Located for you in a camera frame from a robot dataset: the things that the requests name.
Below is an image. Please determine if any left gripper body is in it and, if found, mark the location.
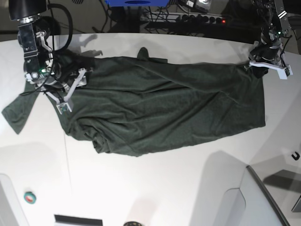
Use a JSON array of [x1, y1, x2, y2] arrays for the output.
[[245, 41, 289, 78]]

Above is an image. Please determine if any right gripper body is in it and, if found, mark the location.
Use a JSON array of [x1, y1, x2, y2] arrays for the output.
[[42, 68, 93, 105]]

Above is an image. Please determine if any dark green t-shirt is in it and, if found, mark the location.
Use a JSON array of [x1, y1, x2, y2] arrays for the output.
[[1, 47, 269, 158]]

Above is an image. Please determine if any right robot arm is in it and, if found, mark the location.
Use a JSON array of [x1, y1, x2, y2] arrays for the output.
[[8, 0, 90, 110]]

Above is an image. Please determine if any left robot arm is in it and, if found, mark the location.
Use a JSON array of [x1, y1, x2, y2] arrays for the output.
[[249, 0, 293, 80]]

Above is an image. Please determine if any white power strip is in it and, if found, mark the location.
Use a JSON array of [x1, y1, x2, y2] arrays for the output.
[[140, 11, 228, 25]]

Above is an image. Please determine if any blue plastic bin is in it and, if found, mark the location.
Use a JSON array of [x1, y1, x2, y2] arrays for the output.
[[105, 0, 169, 7]]

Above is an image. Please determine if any green red tape roll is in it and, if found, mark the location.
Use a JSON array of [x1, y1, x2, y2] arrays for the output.
[[24, 192, 36, 204]]

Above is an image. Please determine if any black U-shaped clip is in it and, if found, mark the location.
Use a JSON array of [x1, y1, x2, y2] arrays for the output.
[[291, 152, 301, 161]]

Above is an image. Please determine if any white tray with black slot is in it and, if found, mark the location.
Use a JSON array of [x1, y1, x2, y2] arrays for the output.
[[54, 215, 103, 226]]

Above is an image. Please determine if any black round dotted object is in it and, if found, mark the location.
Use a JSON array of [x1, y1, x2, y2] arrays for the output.
[[124, 221, 142, 226]]

